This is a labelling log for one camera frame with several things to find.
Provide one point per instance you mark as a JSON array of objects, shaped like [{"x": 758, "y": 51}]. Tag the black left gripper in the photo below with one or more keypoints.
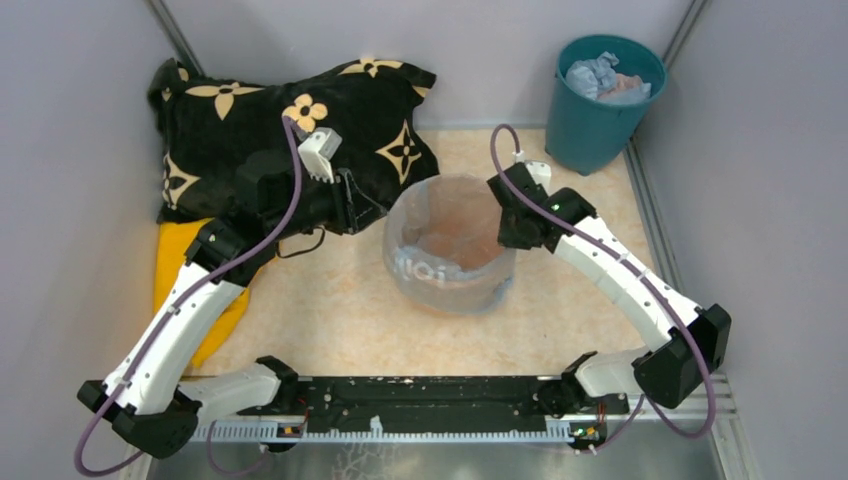
[{"x": 352, "y": 208}]

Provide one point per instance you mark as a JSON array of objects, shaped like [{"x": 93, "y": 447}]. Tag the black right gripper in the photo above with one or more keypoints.
[{"x": 508, "y": 239}]

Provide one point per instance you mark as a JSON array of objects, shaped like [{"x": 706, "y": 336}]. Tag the light blue trash bag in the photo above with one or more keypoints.
[{"x": 444, "y": 278}]

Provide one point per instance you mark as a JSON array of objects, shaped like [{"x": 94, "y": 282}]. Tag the orange plastic bin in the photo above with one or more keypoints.
[{"x": 457, "y": 232}]

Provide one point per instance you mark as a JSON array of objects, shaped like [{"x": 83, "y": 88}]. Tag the teal plastic bin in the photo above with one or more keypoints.
[{"x": 584, "y": 135}]

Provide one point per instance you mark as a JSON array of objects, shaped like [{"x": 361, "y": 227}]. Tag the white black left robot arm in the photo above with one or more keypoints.
[{"x": 145, "y": 399}]

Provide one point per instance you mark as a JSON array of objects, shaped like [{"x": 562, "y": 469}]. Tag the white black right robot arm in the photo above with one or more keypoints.
[{"x": 678, "y": 335}]

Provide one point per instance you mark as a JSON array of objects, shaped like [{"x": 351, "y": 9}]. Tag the crumpled blue bag in bin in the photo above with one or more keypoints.
[{"x": 597, "y": 80}]

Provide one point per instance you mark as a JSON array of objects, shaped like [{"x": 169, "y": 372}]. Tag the black floral pillow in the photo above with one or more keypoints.
[{"x": 211, "y": 126}]

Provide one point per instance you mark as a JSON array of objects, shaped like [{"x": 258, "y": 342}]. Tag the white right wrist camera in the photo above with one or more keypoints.
[{"x": 539, "y": 171}]

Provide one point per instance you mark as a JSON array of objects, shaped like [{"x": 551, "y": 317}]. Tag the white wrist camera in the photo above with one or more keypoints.
[
  {"x": 316, "y": 153},
  {"x": 539, "y": 171}
]

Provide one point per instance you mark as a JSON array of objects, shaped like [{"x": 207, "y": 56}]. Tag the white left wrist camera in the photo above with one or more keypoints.
[{"x": 316, "y": 153}]

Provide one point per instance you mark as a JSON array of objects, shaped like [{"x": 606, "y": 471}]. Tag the aluminium frame rail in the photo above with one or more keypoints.
[{"x": 721, "y": 403}]

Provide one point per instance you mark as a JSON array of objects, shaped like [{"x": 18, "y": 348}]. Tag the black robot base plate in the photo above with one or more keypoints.
[{"x": 437, "y": 404}]

